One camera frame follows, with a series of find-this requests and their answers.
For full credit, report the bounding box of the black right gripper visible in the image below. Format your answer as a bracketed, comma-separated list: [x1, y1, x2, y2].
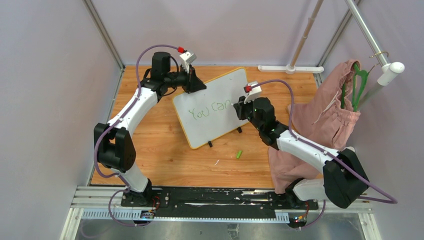
[234, 94, 264, 132]

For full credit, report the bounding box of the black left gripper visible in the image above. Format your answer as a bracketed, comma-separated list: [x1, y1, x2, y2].
[164, 64, 207, 95]

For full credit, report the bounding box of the yellow framed whiteboard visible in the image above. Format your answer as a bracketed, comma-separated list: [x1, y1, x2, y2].
[172, 67, 248, 149]

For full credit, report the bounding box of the green marker cap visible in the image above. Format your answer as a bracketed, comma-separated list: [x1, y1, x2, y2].
[236, 150, 243, 159]

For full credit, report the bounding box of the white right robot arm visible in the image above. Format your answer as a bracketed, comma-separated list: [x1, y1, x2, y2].
[233, 96, 369, 209]

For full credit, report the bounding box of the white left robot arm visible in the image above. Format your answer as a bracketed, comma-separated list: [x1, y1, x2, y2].
[93, 50, 207, 207]

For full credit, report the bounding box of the white rack base foot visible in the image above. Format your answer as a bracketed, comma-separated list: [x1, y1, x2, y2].
[257, 65, 325, 75]

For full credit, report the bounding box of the pink cloth garment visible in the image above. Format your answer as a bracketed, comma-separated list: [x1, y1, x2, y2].
[268, 59, 361, 194]

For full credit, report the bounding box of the green clothes hanger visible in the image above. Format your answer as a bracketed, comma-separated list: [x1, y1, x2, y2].
[341, 62, 369, 113]

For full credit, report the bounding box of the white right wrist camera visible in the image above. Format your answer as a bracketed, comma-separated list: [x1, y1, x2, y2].
[243, 81, 262, 104]

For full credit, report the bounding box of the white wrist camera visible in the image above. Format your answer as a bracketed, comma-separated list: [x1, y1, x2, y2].
[179, 51, 197, 74]
[243, 81, 262, 104]

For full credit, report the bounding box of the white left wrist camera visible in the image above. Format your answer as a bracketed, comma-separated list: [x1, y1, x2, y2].
[179, 51, 197, 74]

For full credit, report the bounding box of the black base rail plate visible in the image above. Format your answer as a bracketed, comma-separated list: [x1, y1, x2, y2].
[120, 186, 319, 223]

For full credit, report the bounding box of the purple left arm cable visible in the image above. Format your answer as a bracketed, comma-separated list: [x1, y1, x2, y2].
[94, 44, 185, 228]

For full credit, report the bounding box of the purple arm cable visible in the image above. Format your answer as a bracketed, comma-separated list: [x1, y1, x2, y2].
[94, 44, 185, 228]
[243, 79, 398, 229]

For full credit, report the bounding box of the silver clothes rail pole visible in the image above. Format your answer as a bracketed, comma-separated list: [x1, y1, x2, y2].
[345, 0, 405, 110]

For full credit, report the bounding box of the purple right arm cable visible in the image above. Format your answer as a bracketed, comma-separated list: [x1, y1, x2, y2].
[243, 79, 398, 229]

